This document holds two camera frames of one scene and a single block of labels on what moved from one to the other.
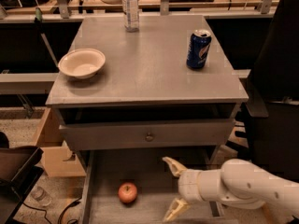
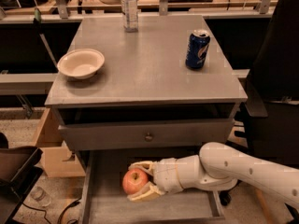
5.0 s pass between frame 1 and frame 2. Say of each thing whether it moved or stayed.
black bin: stayed
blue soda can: stayed
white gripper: moved
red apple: moved
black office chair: stayed
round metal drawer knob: stayed
